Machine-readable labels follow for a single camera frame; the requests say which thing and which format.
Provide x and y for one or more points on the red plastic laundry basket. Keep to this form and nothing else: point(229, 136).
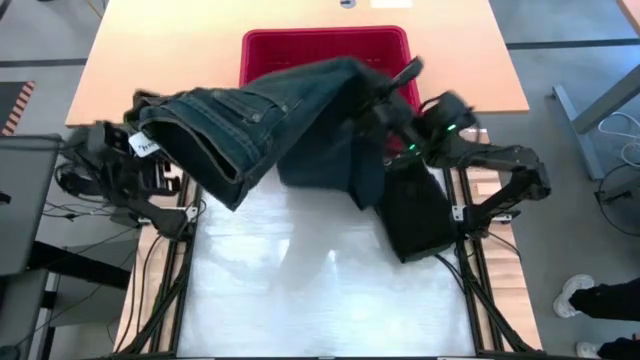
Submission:
point(320, 42)

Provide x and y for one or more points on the light wooden desk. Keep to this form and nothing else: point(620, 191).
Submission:
point(150, 60)

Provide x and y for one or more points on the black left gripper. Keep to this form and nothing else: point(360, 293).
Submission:
point(132, 167)

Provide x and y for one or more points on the white paper sheet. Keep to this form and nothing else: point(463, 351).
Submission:
point(391, 3)

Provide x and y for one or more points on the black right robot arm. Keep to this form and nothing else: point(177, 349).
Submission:
point(500, 155)

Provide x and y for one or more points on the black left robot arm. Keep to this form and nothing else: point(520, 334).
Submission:
point(155, 215)

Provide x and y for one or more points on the dark teal garment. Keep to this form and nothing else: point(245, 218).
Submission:
point(240, 125)

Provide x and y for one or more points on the black aluminium table frame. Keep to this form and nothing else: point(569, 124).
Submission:
point(452, 200)

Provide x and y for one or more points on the dark grey side cabinet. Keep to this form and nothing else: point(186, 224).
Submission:
point(25, 200)

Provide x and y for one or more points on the person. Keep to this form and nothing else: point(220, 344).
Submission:
point(610, 300)

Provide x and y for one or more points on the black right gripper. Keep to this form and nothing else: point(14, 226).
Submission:
point(397, 122)

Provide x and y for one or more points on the black yellow striped floor mat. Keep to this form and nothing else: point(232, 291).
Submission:
point(15, 107)

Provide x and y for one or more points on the grey metal desk leg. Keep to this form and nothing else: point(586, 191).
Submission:
point(600, 105)

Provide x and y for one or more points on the black garment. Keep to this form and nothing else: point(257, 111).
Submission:
point(417, 215)

